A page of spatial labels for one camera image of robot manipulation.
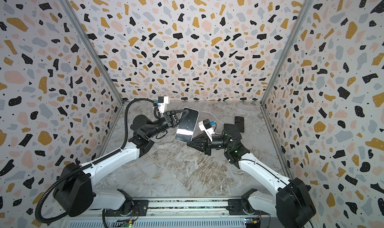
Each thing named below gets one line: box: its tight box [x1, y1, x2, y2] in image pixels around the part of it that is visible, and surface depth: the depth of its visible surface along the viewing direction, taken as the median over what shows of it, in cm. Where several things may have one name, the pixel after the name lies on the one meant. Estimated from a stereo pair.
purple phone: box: [175, 107, 200, 143], surface depth 65 cm
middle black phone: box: [224, 123, 236, 137], surface depth 59 cm
